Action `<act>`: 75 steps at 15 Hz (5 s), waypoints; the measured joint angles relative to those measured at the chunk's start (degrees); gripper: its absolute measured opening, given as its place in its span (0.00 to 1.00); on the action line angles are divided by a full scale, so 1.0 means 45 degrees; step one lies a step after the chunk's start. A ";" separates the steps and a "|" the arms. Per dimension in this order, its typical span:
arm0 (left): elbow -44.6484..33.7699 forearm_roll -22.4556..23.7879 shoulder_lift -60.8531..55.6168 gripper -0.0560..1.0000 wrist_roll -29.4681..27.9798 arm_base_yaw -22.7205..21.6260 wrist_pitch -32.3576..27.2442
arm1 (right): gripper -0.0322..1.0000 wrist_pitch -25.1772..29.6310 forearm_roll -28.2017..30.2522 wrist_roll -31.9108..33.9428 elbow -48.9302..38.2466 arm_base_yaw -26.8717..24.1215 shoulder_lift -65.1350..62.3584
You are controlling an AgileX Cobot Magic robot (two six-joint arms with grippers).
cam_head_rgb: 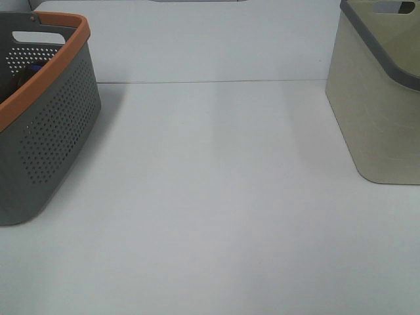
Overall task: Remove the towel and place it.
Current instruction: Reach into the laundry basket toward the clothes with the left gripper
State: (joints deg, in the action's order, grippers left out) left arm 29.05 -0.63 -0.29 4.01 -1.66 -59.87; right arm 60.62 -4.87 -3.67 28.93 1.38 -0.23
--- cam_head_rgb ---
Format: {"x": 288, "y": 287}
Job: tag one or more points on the grey perforated basket orange rim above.
{"x": 46, "y": 121}

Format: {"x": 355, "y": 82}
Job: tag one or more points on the beige basket grey rim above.
{"x": 373, "y": 88}

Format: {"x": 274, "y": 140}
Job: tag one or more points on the blue cloth in basket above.
{"x": 28, "y": 72}

